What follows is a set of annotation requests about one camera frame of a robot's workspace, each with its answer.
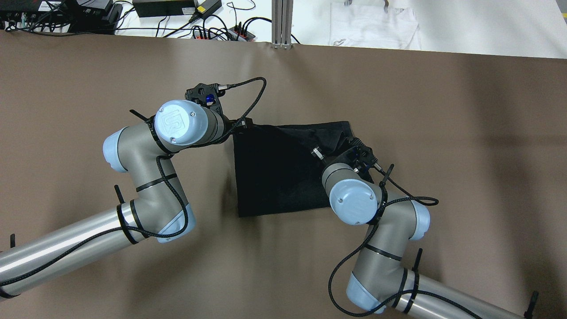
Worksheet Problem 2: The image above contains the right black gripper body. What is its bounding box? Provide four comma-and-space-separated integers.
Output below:
312, 139, 379, 176

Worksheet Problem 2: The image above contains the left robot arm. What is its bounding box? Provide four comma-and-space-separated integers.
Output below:
1, 77, 267, 301

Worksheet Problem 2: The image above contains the dark garment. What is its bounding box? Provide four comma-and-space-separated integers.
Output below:
233, 121, 353, 218

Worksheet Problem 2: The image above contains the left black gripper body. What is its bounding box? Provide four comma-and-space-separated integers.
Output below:
185, 83, 253, 133

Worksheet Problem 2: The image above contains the black power supply box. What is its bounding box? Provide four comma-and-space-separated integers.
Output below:
132, 0, 198, 18

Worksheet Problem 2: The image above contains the aluminium frame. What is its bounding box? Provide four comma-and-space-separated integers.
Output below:
271, 0, 293, 49

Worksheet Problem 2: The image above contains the red black power strip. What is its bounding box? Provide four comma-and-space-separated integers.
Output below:
228, 25, 256, 42

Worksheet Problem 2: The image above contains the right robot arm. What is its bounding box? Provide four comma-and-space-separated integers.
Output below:
312, 137, 519, 319

